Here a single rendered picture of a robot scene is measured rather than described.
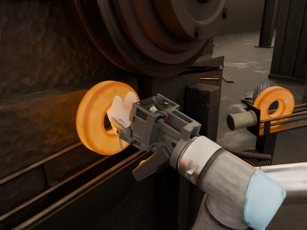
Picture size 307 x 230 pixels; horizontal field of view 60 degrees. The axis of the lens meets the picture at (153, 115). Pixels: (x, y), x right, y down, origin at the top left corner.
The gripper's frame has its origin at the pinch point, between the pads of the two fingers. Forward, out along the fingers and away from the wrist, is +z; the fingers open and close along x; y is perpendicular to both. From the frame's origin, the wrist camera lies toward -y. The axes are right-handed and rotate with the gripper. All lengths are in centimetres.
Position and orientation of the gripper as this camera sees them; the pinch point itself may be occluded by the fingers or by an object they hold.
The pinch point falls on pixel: (111, 109)
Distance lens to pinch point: 56.9
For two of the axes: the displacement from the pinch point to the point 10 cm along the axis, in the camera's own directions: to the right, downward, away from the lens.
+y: 1.8, -8.4, -5.2
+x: -6.6, 2.9, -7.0
